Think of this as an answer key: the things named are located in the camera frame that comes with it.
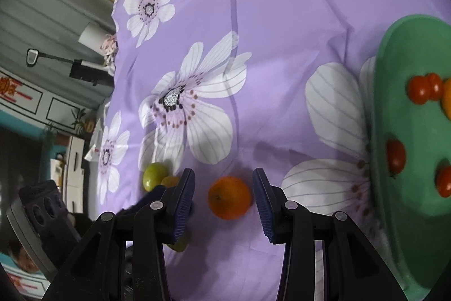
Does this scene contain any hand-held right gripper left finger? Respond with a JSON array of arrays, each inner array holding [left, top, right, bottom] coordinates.
[[42, 168, 196, 301]]

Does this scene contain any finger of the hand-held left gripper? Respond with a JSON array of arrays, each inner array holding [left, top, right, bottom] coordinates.
[[116, 185, 170, 216]]

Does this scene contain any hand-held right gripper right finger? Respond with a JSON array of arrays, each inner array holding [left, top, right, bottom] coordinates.
[[252, 168, 406, 301]]

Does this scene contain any green round fruit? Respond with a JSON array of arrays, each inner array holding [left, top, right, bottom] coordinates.
[[143, 162, 170, 192], [165, 234, 188, 253]]

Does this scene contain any yellow round fruit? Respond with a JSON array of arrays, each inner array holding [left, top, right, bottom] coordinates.
[[161, 175, 182, 189]]

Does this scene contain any orange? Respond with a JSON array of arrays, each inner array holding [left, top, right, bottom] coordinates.
[[442, 79, 451, 120], [207, 176, 253, 220]]

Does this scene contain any red tomato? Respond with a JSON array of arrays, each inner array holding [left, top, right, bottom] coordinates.
[[426, 73, 445, 102], [408, 75, 432, 106], [436, 165, 451, 198], [386, 139, 407, 179]]

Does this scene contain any green plastic bowl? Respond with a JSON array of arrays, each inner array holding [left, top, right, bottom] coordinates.
[[368, 15, 451, 301]]

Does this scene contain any printed poster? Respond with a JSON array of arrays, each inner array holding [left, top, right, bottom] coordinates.
[[0, 239, 52, 295]]

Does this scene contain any white cabinet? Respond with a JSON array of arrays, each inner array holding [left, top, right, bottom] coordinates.
[[49, 135, 87, 213]]

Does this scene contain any potted plant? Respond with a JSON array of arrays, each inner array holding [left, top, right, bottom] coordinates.
[[44, 108, 89, 143]]

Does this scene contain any purple floral cloth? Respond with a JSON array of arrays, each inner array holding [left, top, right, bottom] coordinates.
[[85, 0, 451, 301]]

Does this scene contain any black stand with mirror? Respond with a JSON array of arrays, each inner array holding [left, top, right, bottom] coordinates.
[[26, 48, 115, 87]]

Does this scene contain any white paper roll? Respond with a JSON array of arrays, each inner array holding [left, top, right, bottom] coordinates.
[[78, 22, 115, 53]]

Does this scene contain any red wall decoration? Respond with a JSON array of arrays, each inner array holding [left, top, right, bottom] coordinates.
[[0, 73, 45, 115]]

